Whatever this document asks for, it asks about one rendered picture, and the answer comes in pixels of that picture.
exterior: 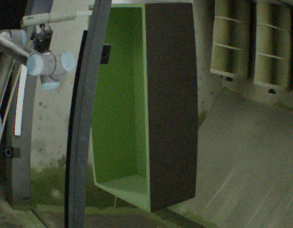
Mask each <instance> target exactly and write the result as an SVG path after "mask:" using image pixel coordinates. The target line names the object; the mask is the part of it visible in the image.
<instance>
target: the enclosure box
mask: <svg viewBox="0 0 293 228"><path fill-rule="evenodd" d="M104 44H106V45H111V48H110V57H109V61H108V64H107V65H106V64H100V66H99V72H98V76H97V85H96V90H95V100H94V104H93V114H92V118H91V132H90V146H91V156H92V165H93V176H94V184H95V185H96V186H98V187H100V188H101V189H103V190H105V191H107V192H109V193H111V194H113V195H115V196H117V197H119V198H121V199H122V200H124V201H126V202H129V203H131V204H133V205H135V206H137V207H138V208H141V209H143V210H145V211H148V212H150V213H151V212H154V211H158V210H161V209H163V208H167V207H169V206H172V205H175V204H178V203H180V202H183V201H186V200H189V199H192V198H194V197H195V196H196V178H197V167H196V166H197V151H198V77H197V62H196V40H195V24H194V15H193V8H192V3H188V2H174V1H119V2H112V5H111V9H110V15H109V20H108V24H107V28H106V35H105V37H104Z"/></svg>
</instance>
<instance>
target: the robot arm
mask: <svg viewBox="0 0 293 228"><path fill-rule="evenodd" d="M39 26H40V25H39V24H38V25H36V26H35V28H34V38H36V41H35V40H34V42H33V44H34V45H35V46H34V50H33V49H31V48H29V47H27V46H26V45H25V44H26V38H27V36H26V33H25V31H24V30H20V29H18V30H7V29H6V30H1V31H0V52H2V55H1V57H0V106H1V102H2V98H3V95H4V92H5V89H6V86H7V82H8V79H9V76H10V73H11V70H12V68H13V66H14V62H15V60H16V61H17V62H19V63H20V64H22V65H23V66H25V67H26V68H27V72H28V73H29V74H30V75H39V76H40V81H41V85H42V89H43V90H51V89H53V88H56V87H58V86H59V83H60V82H59V80H60V79H61V78H63V77H64V76H65V75H66V74H67V73H69V72H70V71H72V69H74V67H75V58H74V56H73V54H72V53H70V52H63V53H62V54H61V55H54V54H53V53H52V51H51V50H49V48H50V43H51V41H52V35H53V30H52V29H51V28H50V25H49V24H48V23H46V24H44V28H43V31H44V33H40V32H41V29H40V27H39ZM35 50H37V51H35ZM1 128H2V123H1V117H0V133H1Z"/></svg>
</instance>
